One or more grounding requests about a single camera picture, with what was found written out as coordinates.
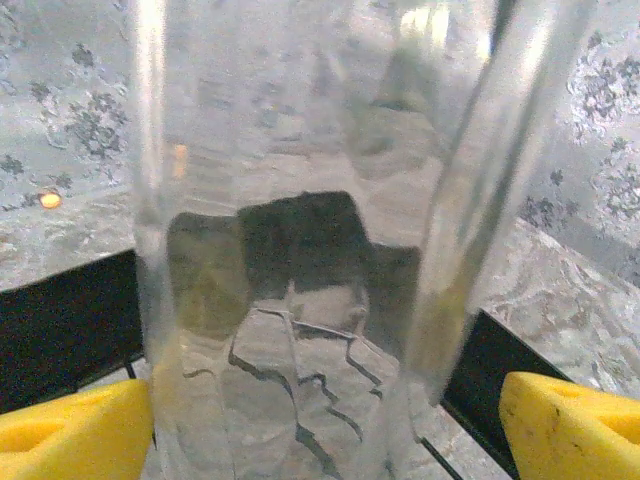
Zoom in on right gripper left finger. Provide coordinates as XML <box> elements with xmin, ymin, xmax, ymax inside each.
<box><xmin>0</xmin><ymin>377</ymin><xmax>154</xmax><ymax>480</ymax></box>

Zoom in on black wire dish rack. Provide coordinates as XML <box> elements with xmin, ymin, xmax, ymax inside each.
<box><xmin>0</xmin><ymin>191</ymin><xmax>571</xmax><ymax>480</ymax></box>

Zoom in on clear drinking glass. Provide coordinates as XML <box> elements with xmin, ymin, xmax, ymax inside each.
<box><xmin>127</xmin><ymin>0</ymin><xmax>599</xmax><ymax>480</ymax></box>

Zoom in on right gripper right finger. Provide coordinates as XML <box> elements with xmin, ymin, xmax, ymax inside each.
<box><xmin>498</xmin><ymin>370</ymin><xmax>640</xmax><ymax>480</ymax></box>

